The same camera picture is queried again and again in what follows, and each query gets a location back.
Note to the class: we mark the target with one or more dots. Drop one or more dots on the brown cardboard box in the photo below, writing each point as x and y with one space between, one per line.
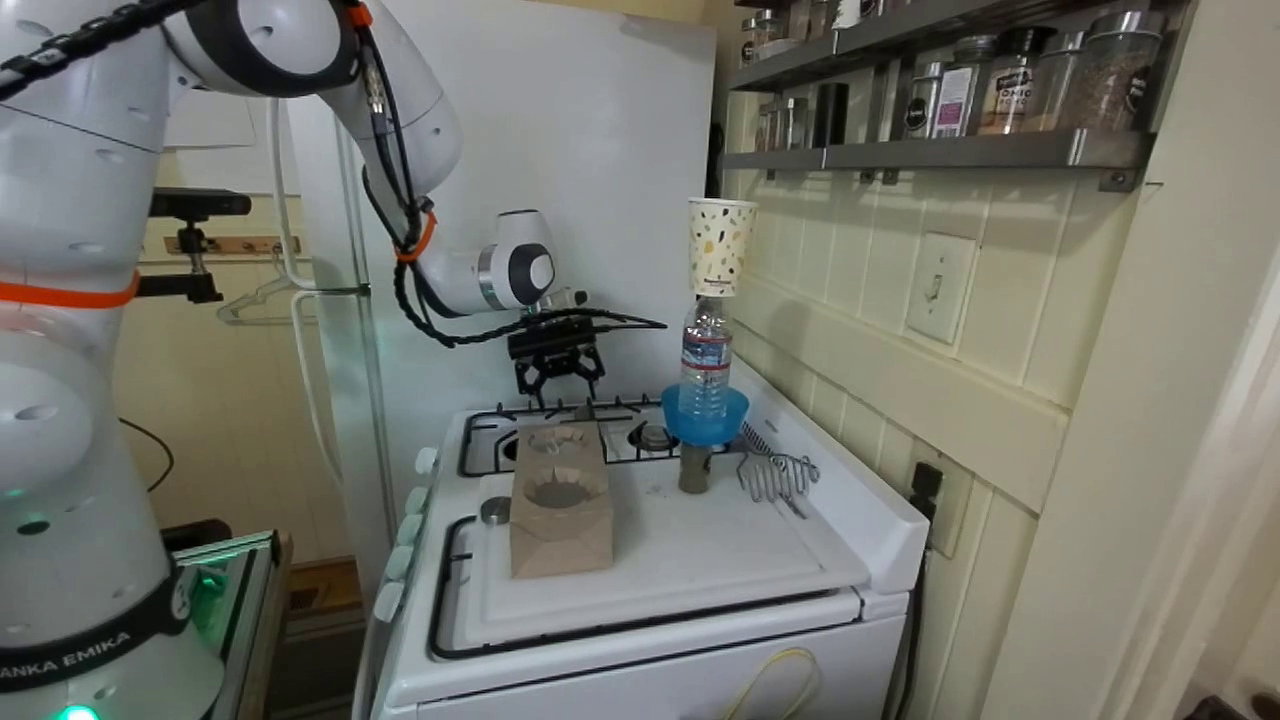
560 500

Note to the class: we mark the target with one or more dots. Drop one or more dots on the metal wire whisk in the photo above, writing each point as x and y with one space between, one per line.
774 479

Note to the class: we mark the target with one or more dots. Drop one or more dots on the glass spice jar right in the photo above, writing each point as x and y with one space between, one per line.
1116 62

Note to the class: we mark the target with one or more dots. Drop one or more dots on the white light switch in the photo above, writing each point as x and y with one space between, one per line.
941 287

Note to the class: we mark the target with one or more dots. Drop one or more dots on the blue plastic funnel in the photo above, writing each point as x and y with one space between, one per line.
705 415

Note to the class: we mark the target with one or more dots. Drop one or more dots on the green lit control box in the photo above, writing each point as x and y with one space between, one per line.
236 604

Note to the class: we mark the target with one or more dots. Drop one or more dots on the black wall plug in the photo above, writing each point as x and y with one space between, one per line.
927 491

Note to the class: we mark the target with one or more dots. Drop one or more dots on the spice jar purple label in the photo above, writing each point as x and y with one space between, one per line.
953 106

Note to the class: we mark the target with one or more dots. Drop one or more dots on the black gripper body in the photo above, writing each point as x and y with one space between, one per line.
558 348

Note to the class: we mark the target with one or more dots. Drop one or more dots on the dotted paper cup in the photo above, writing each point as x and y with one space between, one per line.
716 239

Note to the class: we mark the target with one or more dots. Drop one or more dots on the grey spice bottle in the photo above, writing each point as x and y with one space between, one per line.
692 471

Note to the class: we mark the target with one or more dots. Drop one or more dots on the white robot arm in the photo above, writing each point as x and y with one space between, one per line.
92 615

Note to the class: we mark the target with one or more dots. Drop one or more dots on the black camera on stand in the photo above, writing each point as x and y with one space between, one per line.
194 241

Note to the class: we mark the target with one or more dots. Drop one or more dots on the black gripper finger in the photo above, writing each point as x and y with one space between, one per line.
529 381
585 386

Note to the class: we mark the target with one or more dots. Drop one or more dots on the white gas stove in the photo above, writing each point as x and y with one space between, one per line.
711 610

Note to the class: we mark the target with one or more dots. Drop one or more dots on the grey wall spice shelf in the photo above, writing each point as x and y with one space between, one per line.
866 96

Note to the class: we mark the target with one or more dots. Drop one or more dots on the clear water bottle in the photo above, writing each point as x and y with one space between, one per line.
705 345

